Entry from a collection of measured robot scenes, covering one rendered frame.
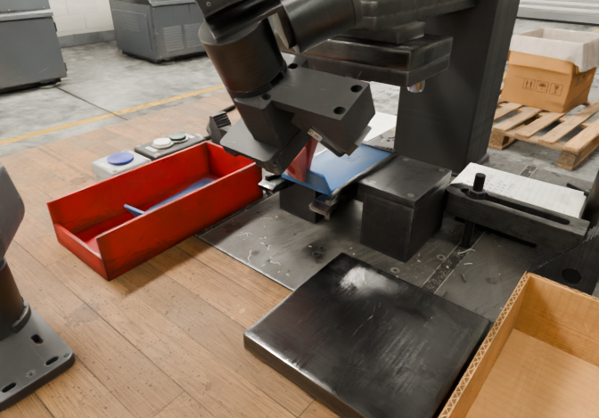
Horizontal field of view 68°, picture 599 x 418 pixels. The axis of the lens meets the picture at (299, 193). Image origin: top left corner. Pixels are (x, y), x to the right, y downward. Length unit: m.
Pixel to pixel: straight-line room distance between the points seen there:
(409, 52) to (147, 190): 0.41
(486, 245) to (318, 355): 0.29
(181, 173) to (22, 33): 4.35
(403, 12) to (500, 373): 0.36
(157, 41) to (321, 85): 5.22
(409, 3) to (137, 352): 0.44
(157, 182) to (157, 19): 4.91
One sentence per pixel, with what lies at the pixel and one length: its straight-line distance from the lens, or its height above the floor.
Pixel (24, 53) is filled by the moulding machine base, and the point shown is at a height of 0.36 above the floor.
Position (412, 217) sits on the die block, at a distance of 0.51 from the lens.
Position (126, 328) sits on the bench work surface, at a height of 0.90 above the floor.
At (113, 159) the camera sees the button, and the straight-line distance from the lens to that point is 0.75.
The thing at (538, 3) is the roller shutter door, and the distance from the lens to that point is 10.02.
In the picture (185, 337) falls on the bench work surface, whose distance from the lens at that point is 0.46.
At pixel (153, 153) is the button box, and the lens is 0.77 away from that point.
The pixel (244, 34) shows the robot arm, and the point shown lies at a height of 1.17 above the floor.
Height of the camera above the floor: 1.23
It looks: 29 degrees down
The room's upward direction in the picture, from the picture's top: straight up
